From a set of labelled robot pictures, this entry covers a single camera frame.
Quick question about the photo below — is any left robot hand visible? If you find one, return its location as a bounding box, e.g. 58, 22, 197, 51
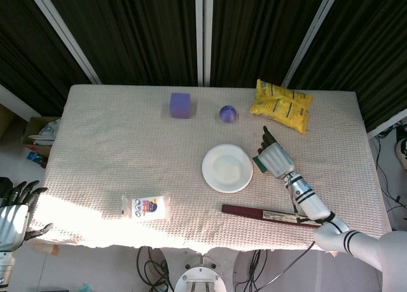
0, 179, 54, 252

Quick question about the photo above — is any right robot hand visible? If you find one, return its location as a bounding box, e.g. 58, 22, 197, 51
256, 125, 295, 179

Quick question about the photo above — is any green yellow sponge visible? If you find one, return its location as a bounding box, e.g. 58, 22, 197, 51
252, 155, 270, 174

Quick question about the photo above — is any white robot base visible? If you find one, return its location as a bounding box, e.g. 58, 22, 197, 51
158, 246, 240, 292

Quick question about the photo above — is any white round plate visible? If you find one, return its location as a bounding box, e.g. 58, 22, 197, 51
202, 143, 254, 193

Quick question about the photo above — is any yellow snack bag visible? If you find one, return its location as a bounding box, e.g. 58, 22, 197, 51
249, 79, 314, 136

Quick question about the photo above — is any dark red long box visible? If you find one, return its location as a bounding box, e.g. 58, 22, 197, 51
221, 204, 322, 230

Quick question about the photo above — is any purple ball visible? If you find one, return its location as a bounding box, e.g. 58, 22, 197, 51
219, 105, 238, 123

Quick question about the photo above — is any blue packet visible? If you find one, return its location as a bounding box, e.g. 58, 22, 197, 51
26, 151, 47, 166

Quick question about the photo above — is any cardboard box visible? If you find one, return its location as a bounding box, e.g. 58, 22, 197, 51
20, 116, 61, 156

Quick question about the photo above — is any purple cube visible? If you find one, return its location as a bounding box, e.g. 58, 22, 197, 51
169, 92, 192, 120

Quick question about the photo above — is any white and black device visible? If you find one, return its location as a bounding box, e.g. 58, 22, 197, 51
394, 138, 407, 170

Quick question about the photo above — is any black pleated curtain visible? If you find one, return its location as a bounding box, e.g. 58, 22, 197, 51
43, 0, 200, 86
210, 0, 333, 88
288, 0, 407, 132
0, 0, 93, 115

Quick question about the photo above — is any white snack packet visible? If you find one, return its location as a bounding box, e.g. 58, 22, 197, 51
121, 192, 172, 223

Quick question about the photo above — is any white waffle tablecloth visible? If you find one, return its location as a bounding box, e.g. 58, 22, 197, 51
30, 83, 392, 258

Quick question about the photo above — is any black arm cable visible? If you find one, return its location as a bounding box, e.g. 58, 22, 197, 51
256, 240, 317, 291

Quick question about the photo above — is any black floor cable bundle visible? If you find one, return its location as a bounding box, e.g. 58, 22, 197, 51
374, 125, 407, 214
136, 246, 170, 292
234, 249, 270, 292

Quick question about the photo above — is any white frame post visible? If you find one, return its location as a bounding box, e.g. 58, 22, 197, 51
281, 0, 343, 88
195, 0, 213, 87
25, 0, 102, 85

